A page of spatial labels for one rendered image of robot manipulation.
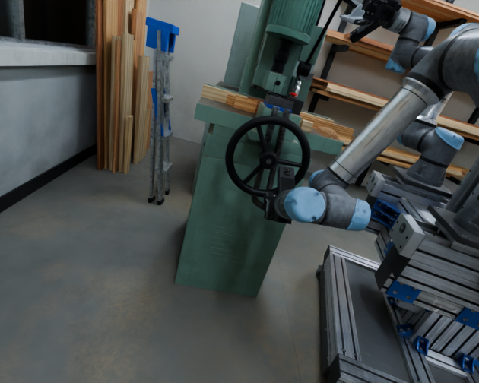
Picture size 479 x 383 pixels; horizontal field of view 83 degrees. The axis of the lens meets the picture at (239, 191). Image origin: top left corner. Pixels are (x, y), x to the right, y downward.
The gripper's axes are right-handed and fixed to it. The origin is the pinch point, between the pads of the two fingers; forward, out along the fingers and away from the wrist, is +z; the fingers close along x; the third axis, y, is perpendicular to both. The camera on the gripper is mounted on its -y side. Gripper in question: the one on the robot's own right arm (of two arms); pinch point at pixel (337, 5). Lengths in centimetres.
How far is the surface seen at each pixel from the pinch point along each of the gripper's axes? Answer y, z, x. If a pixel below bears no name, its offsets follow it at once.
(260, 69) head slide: -31.1, 18.4, 3.1
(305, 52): -26.6, -0.4, -10.9
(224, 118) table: -32, 29, 35
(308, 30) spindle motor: -8.7, 6.7, 4.3
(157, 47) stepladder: -65, 74, -34
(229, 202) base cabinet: -59, 18, 56
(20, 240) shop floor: -108, 114, 78
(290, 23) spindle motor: -7.2, 14.2, 6.0
